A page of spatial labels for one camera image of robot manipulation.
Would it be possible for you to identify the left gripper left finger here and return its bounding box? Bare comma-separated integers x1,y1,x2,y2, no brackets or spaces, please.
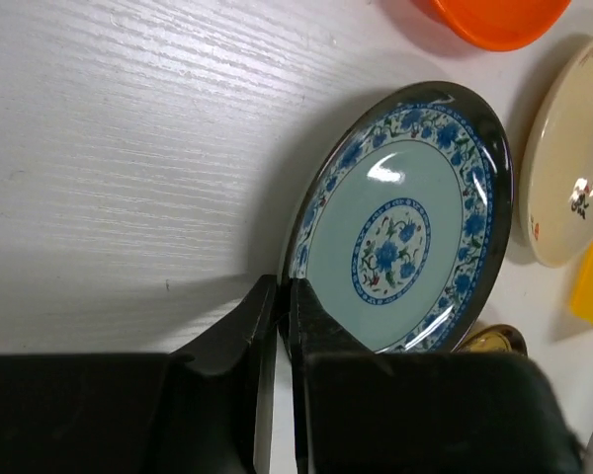
0,275,277,473

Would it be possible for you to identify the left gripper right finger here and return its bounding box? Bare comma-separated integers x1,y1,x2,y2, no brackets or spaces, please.
289,279,584,473

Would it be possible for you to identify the yellow patterned plate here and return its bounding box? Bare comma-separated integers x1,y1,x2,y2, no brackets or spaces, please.
457,324,528,356

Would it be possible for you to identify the blue floral plate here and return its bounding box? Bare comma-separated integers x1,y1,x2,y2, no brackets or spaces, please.
279,81,514,353

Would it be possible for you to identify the cream patterned plate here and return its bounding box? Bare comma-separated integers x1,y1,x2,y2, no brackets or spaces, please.
519,37,593,268

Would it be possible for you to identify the right orange plate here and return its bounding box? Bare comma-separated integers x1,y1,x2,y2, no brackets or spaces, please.
413,0,570,52

